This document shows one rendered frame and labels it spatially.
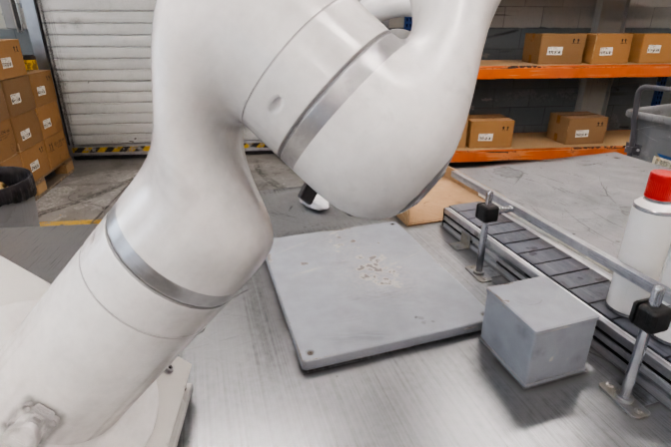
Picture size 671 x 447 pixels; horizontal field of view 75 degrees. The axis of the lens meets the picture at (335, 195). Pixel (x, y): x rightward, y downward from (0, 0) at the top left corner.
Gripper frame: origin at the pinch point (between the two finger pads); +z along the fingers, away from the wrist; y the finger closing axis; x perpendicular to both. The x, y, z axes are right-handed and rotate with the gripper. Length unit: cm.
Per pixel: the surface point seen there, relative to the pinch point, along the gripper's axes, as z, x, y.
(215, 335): 25.3, 2.4, 5.5
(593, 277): -8.4, -30.2, -31.7
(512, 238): -12.3, -32.2, -16.7
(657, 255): -9.9, -18.4, -40.1
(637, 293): -5.4, -22.0, -38.8
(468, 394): 16.2, -11.3, -26.6
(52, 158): 5, -59, 363
